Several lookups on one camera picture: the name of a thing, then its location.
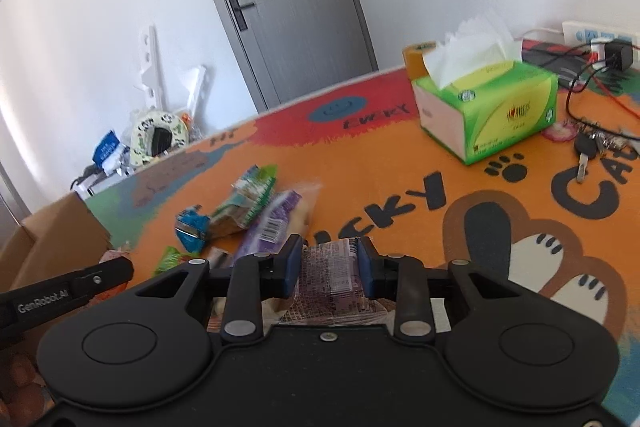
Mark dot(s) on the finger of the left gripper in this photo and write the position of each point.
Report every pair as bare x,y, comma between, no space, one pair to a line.
93,281

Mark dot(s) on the black door handle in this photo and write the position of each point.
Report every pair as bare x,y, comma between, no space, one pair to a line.
237,11

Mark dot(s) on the blue snack packet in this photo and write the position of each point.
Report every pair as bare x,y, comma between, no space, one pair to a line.
191,227

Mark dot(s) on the white plastic bracket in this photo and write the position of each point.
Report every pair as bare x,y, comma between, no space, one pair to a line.
182,95

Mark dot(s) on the black shoe rack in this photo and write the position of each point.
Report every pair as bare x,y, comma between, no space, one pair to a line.
94,181

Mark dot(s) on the clear nut bar packet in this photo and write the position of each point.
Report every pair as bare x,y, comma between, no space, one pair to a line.
218,258

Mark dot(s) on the purple checkered snack packet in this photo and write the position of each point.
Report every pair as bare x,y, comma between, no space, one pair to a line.
329,292

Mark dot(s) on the blue plastic bag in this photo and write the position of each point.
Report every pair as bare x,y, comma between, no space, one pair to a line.
107,154

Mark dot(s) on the key bunch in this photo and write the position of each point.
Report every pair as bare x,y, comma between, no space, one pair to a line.
590,141

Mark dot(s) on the green tissue box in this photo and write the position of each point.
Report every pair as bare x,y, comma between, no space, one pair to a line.
480,96

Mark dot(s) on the green biscuit packet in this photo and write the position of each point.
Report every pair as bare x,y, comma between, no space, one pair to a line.
250,195

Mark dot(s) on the colourful cartoon table mat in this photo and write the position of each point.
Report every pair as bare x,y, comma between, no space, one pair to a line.
520,213

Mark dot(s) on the purple bread roll packet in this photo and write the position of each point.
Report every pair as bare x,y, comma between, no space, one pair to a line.
288,212

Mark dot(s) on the orange cracker packet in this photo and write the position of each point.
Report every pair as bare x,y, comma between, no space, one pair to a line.
25,396

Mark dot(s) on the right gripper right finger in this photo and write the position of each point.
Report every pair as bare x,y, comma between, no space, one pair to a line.
403,280

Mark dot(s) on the cardboard box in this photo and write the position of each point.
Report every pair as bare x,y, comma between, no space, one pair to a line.
57,239

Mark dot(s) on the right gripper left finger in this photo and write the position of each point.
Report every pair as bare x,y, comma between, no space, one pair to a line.
252,280

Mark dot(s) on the white power strip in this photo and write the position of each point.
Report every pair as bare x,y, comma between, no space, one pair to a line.
575,33

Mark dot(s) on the yellow tape roll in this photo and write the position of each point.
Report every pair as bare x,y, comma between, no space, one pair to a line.
414,59

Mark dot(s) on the black power adapter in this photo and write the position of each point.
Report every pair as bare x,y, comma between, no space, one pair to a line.
619,55

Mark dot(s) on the small green candy packet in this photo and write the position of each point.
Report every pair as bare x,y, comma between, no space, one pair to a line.
170,258

